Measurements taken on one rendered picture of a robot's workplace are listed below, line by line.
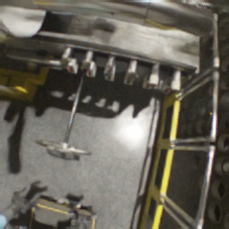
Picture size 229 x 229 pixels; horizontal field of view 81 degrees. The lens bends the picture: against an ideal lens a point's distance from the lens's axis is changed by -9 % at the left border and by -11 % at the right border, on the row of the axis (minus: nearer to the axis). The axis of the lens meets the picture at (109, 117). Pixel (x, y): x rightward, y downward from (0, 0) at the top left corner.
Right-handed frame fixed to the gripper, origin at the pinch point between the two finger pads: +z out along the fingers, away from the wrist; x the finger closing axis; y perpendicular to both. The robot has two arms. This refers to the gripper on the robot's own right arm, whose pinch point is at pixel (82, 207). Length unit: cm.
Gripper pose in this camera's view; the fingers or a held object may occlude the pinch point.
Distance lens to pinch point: 123.0
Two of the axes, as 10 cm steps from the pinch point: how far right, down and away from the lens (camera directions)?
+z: -1.0, -2.4, 9.7
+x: 9.9, 1.1, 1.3
